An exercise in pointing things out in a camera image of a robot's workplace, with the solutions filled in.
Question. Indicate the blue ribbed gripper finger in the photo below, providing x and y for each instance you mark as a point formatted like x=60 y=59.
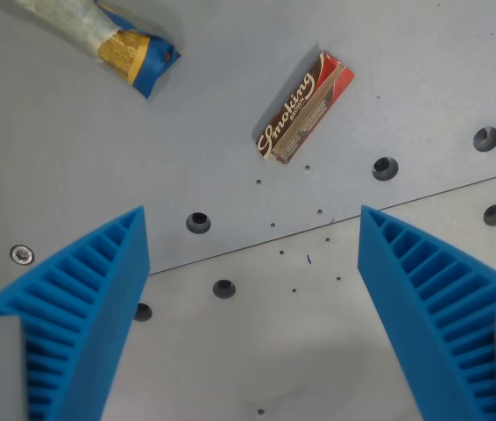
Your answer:
x=414 y=298
x=90 y=307

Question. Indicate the blue and yellow snack bag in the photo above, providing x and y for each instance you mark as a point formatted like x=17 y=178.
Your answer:
x=143 y=52

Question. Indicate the silver hex bolt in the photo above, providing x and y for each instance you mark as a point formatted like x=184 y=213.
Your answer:
x=22 y=254

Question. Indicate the brown Smoking rolling paper box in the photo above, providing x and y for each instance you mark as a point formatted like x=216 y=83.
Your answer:
x=302 y=109

